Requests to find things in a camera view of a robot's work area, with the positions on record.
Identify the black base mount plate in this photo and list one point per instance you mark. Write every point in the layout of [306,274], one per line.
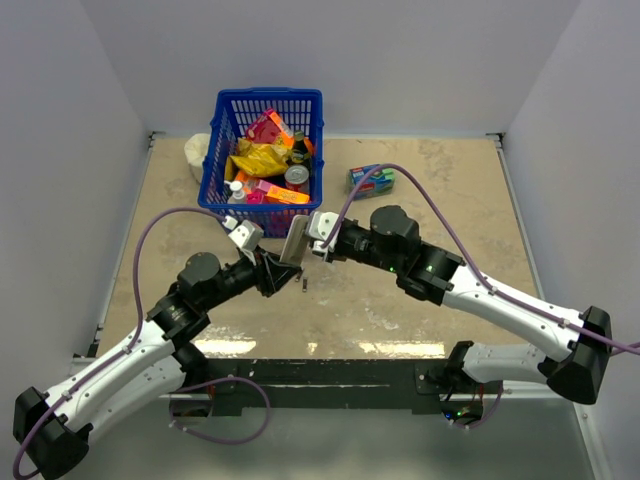
[422,387]

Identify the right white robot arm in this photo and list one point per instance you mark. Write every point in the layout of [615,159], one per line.
[563,348]

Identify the white paper roll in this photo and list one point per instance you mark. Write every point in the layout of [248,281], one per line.
[195,151]

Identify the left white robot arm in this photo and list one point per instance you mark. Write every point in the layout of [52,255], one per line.
[53,427]

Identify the yellow chips bag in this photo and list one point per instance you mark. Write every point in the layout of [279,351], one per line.
[260,160]

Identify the sponge pack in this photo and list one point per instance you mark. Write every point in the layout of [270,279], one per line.
[378,184]

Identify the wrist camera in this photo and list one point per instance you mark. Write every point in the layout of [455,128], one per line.
[322,230]
[245,234]

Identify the white pump bottle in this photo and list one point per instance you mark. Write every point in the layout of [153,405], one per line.
[237,194]

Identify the dark sauce bottle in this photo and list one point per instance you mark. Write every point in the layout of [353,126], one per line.
[300,152]

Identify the metal tin can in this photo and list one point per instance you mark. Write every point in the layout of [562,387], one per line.
[297,178]

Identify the grey remote control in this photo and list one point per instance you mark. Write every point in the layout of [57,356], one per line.
[296,242]

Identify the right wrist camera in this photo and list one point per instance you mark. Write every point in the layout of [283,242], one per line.
[322,230]

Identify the pink orange snack box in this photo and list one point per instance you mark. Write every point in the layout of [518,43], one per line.
[270,128]

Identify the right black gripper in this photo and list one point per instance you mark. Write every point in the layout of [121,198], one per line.
[336,255]

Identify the blue plastic basket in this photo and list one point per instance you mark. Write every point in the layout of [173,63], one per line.
[235,110]

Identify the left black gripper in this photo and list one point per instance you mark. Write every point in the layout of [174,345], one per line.
[280,273]

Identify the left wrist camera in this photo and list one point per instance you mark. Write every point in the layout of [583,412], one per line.
[245,234]

